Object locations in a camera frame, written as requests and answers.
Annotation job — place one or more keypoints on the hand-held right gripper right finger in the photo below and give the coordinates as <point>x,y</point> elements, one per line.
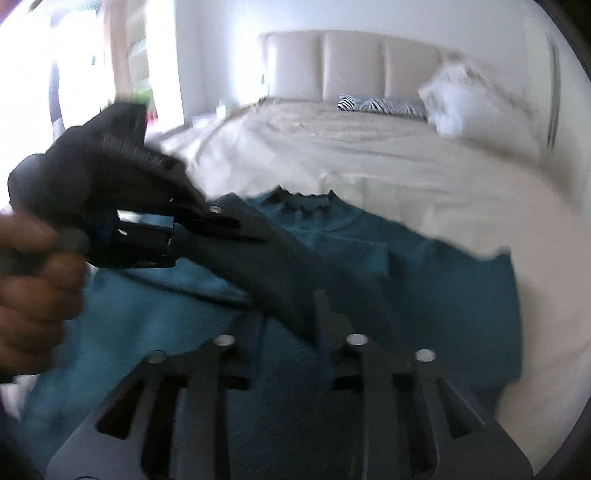
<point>330,333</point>

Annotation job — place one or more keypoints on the teal knit sweater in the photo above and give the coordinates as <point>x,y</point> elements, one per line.
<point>438,300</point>

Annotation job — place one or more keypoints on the zebra print pillow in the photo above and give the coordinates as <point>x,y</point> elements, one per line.
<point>378,105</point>

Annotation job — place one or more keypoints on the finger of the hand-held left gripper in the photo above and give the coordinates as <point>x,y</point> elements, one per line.
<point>272,277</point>

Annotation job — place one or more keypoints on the person's left hand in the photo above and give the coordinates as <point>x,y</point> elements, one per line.
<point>32,295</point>

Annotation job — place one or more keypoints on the bed with cream sheet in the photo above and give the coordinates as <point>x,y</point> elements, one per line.
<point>369,152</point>

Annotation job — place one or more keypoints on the beige padded headboard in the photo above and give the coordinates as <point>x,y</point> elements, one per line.
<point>355,64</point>

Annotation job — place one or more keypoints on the beige curtain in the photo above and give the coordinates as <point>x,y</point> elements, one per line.
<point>119,46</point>

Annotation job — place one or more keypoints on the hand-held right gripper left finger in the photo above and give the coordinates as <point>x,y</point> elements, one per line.
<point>244,351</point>

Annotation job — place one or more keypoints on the white pillow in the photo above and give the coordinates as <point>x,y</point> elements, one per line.
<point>475,106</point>

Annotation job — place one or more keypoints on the green item on shelf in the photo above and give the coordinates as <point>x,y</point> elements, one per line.
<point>142,96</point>

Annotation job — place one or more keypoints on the white wall shelf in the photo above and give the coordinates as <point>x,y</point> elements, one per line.
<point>159,55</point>

